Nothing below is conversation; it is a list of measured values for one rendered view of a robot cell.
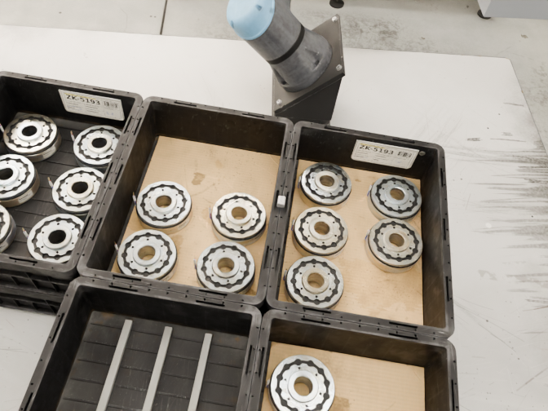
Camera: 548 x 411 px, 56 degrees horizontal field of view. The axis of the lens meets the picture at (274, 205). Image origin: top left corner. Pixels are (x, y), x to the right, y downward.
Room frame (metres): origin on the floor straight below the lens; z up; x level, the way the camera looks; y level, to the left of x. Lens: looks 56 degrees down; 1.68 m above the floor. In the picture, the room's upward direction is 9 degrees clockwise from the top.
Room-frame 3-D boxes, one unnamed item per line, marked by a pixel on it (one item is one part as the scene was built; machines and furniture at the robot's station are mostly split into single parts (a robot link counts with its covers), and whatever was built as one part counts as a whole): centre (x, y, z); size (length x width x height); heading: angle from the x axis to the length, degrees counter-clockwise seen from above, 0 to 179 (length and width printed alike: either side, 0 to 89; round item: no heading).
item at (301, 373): (0.22, -0.09, 0.86); 0.05 x 0.05 x 0.01
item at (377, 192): (0.62, -0.24, 0.86); 0.10 x 0.10 x 0.01
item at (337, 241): (0.51, -0.09, 0.86); 0.10 x 0.10 x 0.01
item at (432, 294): (0.51, -0.16, 0.87); 0.40 x 0.30 x 0.11; 179
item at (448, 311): (0.51, -0.16, 0.92); 0.40 x 0.30 x 0.02; 179
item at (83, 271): (0.51, 0.14, 0.92); 0.40 x 0.30 x 0.02; 179
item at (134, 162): (0.51, 0.14, 0.87); 0.40 x 0.30 x 0.11; 179
